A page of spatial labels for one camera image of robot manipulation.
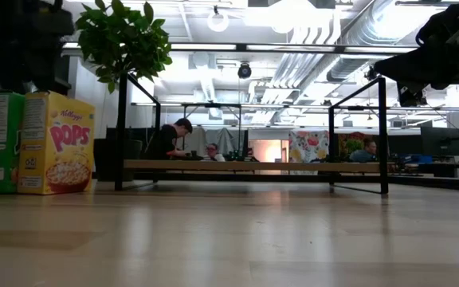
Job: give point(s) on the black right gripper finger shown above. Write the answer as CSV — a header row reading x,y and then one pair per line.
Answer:
x,y
395,68

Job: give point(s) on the yellow Pops cereal box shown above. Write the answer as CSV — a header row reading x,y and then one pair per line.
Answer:
x,y
62,159

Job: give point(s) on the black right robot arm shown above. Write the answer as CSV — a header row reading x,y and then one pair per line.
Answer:
x,y
452,20

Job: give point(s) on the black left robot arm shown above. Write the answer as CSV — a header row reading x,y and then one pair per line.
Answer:
x,y
14,40

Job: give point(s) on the black metal wood shelf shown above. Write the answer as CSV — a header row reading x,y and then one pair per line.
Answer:
x,y
253,166

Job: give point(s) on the black computer monitor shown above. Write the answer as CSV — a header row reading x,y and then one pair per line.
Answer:
x,y
440,141

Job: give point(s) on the person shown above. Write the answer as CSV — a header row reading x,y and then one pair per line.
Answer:
x,y
213,152
169,139
367,151

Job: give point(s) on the floral patterned cloth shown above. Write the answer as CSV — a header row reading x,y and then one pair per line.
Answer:
x,y
308,145

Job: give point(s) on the black round hanging device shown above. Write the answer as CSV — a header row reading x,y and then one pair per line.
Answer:
x,y
244,71

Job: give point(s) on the green leafy plant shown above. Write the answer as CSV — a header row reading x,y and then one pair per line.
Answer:
x,y
124,40

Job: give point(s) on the black plant pot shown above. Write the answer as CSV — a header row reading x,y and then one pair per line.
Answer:
x,y
104,159

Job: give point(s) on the black aluminium rig frame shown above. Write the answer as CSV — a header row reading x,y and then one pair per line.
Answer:
x,y
432,182

